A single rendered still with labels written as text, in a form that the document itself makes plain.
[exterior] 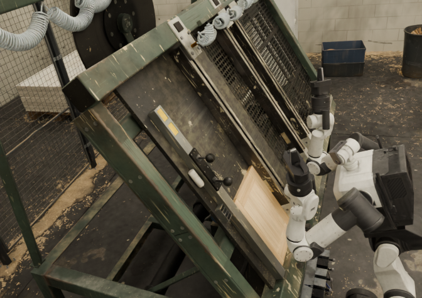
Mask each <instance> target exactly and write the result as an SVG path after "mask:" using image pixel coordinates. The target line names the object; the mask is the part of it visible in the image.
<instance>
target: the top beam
mask: <svg viewBox="0 0 422 298"><path fill-rule="evenodd" d="M219 1H220V2H221V4H222V3H224V2H225V0H219ZM213 10H214V8H213V6H212V5H211V3H210V1H209V0H199V1H198V2H196V3H195V4H193V5H191V6H190V7H188V8H186V9H185V10H183V11H182V12H180V13H178V14H177V15H175V16H173V17H172V18H170V19H169V20H167V21H165V22H164V23H162V24H160V25H159V26H157V27H155V28H154V29H152V30H151V31H149V32H147V33H146V34H144V35H142V36H140V37H139V38H138V39H136V40H134V41H132V42H131V43H129V44H128V45H126V46H124V47H123V48H121V49H120V50H118V51H116V52H115V53H113V54H111V55H109V56H108V57H107V58H104V59H103V60H101V61H100V62H98V63H96V64H95V65H93V66H92V67H90V68H88V69H87V70H85V71H84V72H82V73H80V74H78V75H77V76H76V77H75V78H74V79H72V80H71V81H70V82H68V83H67V84H66V85H65V86H64V87H63V88H62V92H63V93H64V94H65V95H66V96H67V98H68V99H69V100H70V101H71V103H73V105H74V106H75V107H76V108H77V110H78V111H79V112H81V113H84V112H85V111H86V110H88V109H89V108H91V107H92V106H93V105H95V104H96V103H97V102H99V101H100V100H102V99H103V98H104V97H106V96H107V95H108V94H110V93H111V92H112V91H113V90H115V89H116V88H117V87H119V86H120V85H122V84H123V83H124V82H125V81H127V80H128V79H130V78H131V77H132V76H133V75H135V74H136V73H137V72H138V71H140V70H142V69H143V68H144V67H145V66H146V65H148V64H149V63H151V62H152V61H153V60H155V59H156V58H157V57H159V56H160V55H161V54H163V53H164V52H165V51H166V50H168V49H169V48H171V47H172V46H173V45H175V44H176V43H177V42H179V39H178V38H177V37H176V35H175V34H174V32H173V31H172V30H171V28H170V27H169V25H168V23H167V22H169V21H171V20H172V19H174V18H176V17H177V16H178V17H179V19H180V20H181V21H182V23H183V24H184V25H185V27H186V29H187V30H188V31H189V32H192V31H193V30H194V29H196V28H197V27H198V24H197V21H199V20H200V19H202V18H203V17H204V16H206V15H207V14H208V13H210V12H211V11H213Z"/></svg>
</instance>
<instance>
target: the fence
mask: <svg viewBox="0 0 422 298"><path fill-rule="evenodd" d="M159 109H161V110H162V111H163V112H164V113H165V115H166V116H167V118H168V119H167V120H166V121H164V120H163V119H162V118H161V116H160V115H159V113H157V111H158V110H159ZM148 116H149V117H150V119H151V120H152V121H153V122H154V124H155V125H156V126H157V128H158V129H159V130H160V131H161V133H162V134H163V135H164V136H165V137H166V139H167V140H168V142H169V143H170V144H171V145H172V147H173V148H174V149H175V151H176V152H177V153H178V154H179V156H180V157H181V158H182V159H183V161H184V162H185V164H186V165H187V166H188V167H189V168H190V170H191V169H194V170H195V172H196V173H197V174H198V175H199V176H200V178H201V179H202V181H203V182H204V185H203V187H204V188H205V189H206V190H207V192H208V193H209V194H210V196H211V197H212V198H213V199H214V201H215V202H216V203H217V204H218V205H220V204H224V205H225V207H226V208H227V209H228V211H229V212H230V213H231V215H232V216H231V218H230V221H231V223H232V224H233V225H234V226H235V228H236V229H237V230H238V232H239V233H240V234H241V235H242V237H243V238H244V240H245V241H246V242H247V243H248V244H249V246H250V247H251V248H252V249H253V251H254V252H255V253H256V255H257V256H258V257H259V258H260V260H261V261H262V263H263V264H264V265H265V266H266V268H267V269H268V270H269V271H270V273H271V274H272V275H273V277H274V278H275V279H276V280H278V279H283V278H284V273H285V269H284V267H283V266H282V265H281V264H280V262H279V261H278V259H277V258H276V257H275V256H274V254H273V253H272V251H271V250H270V249H269V248H268V246H267V245H266V244H265V242H264V241H263V240H262V238H261V237H260V236H259V234H258V233H257V232H256V231H255V229H254V228H253V227H252V225H251V224H250V223H249V221H248V220H247V218H246V217H245V216H244V215H243V214H242V212H241V211H240V209H239V208H238V207H237V205H236V204H235V203H234V202H233V200H232V199H231V197H230V196H229V195H228V194H227V192H226V191H225V189H224V188H223V187H222V186H221V187H220V189H219V190H218V191H216V190H215V189H214V187H213V186H212V185H211V184H210V182H209V181H208V180H207V178H206V177H205V176H204V175H203V173H202V172H201V170H199V168H198V167H197V165H196V164H195V163H194V162H193V160H192V159H191V157H190V156H189V153H190V152H191V150H192V149H193V147H192V146H191V145H190V144H189V142H188V141H187V140H186V139H185V137H184V136H183V134H182V133H181V132H180V130H179V129H178V128H177V126H176V125H175V124H174V123H173V121H172V120H171V119H170V117H169V116H168V114H167V113H166V112H165V111H164V110H163V108H162V107H161V105H159V106H157V107H156V108H154V109H153V110H152V111H151V112H150V113H149V114H148ZM170 123H172V124H173V125H174V126H175V128H176V129H177V131H178V133H177V135H174V133H173V132H172V131H171V129H170V128H169V127H168V125H169V124H170Z"/></svg>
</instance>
